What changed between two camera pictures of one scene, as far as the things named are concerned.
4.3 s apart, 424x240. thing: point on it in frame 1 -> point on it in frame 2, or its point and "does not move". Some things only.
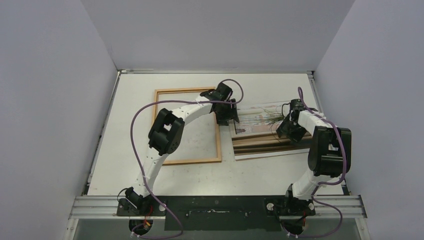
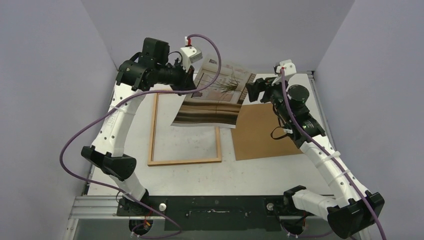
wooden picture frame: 157,91 does not move
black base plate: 218,213 does not move
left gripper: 231,115 -> 188,83
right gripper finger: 282,128 -> 253,88
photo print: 255,135 -> 217,105
